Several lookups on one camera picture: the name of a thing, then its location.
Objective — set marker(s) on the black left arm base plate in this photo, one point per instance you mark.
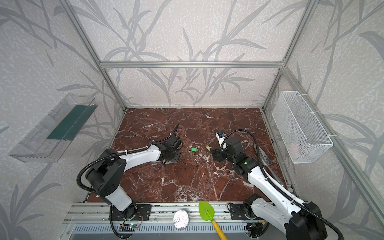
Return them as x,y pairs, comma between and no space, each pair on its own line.
135,212

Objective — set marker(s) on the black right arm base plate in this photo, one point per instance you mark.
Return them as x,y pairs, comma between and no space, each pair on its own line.
239,211

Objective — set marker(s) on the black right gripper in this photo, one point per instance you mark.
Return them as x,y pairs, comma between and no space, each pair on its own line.
216,153

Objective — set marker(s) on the green toy shovel yellow handle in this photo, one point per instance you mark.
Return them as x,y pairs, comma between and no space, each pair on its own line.
207,213

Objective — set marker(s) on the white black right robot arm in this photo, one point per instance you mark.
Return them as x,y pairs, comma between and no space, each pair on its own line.
289,214

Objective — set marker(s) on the pink object in basket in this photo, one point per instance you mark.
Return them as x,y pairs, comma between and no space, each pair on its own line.
294,150

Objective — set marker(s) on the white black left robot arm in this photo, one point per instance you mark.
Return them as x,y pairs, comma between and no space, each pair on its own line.
103,176

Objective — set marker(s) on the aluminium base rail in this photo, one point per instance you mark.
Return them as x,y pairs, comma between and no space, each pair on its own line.
90,221

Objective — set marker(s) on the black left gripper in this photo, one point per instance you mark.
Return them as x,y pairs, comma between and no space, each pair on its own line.
174,141

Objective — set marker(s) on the white wire mesh basket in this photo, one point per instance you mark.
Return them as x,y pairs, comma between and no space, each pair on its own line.
298,124

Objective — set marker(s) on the clear plastic wall tray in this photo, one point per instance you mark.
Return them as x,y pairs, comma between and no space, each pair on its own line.
47,142

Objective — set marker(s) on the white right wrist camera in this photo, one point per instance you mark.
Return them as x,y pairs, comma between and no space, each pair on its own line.
221,136

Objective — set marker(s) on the round silver tin lid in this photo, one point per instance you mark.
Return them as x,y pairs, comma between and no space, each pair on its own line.
181,219

